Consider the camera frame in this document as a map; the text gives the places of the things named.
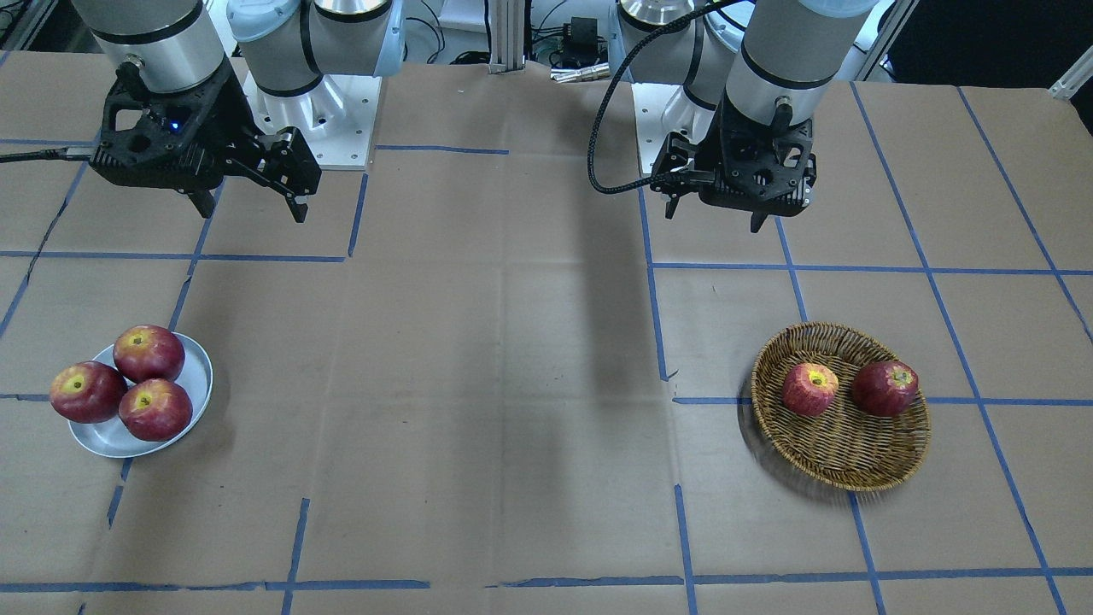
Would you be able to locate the light blue plate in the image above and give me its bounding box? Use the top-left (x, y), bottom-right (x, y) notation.
top-left (67, 332), bottom-right (214, 459)

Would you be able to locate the red apple plate front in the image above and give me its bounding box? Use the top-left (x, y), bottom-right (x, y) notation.
top-left (118, 378), bottom-right (193, 442)

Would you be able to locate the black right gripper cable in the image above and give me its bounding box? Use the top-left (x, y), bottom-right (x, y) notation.
top-left (0, 147), bottom-right (95, 165)

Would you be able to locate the red apple plate outer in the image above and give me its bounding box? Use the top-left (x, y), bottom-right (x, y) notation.
top-left (50, 360), bottom-right (129, 424)

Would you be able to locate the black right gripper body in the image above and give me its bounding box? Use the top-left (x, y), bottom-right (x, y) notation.
top-left (89, 57), bottom-right (265, 192)

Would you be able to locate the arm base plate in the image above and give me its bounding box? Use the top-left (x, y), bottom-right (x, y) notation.
top-left (243, 75), bottom-right (385, 172)
top-left (632, 83), bottom-right (716, 179)

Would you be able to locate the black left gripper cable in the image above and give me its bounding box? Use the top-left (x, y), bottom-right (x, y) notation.
top-left (587, 0), bottom-right (752, 196)

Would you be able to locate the red apple plate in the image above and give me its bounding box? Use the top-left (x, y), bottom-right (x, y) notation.
top-left (111, 326), bottom-right (186, 383)
top-left (50, 360), bottom-right (129, 424)
top-left (118, 378), bottom-right (193, 442)

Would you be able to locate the black power adapter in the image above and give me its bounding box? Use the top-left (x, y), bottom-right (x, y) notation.
top-left (563, 16), bottom-right (599, 56)

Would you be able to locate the woven wicker basket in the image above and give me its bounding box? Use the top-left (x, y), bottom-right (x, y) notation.
top-left (750, 320), bottom-right (932, 493)

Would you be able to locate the red yellow apple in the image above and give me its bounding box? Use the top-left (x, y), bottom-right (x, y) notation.
top-left (781, 362), bottom-right (841, 418)

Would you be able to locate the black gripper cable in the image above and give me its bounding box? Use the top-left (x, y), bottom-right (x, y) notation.
top-left (587, 0), bottom-right (752, 196)
top-left (0, 147), bottom-right (95, 165)

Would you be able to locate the dark red apple in basket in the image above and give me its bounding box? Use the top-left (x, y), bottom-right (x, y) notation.
top-left (850, 360), bottom-right (919, 417)

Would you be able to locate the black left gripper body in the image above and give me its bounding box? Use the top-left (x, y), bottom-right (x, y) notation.
top-left (683, 95), bottom-right (816, 213)

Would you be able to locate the aluminium profile post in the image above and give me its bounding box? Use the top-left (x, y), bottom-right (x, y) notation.
top-left (484, 0), bottom-right (529, 75)

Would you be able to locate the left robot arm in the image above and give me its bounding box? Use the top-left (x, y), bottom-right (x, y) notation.
top-left (589, 1), bottom-right (875, 232)

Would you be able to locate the red apple plate back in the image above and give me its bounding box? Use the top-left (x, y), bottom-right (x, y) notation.
top-left (111, 326), bottom-right (186, 383)

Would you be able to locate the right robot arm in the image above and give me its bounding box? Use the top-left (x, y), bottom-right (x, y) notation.
top-left (74, 1), bottom-right (406, 222)

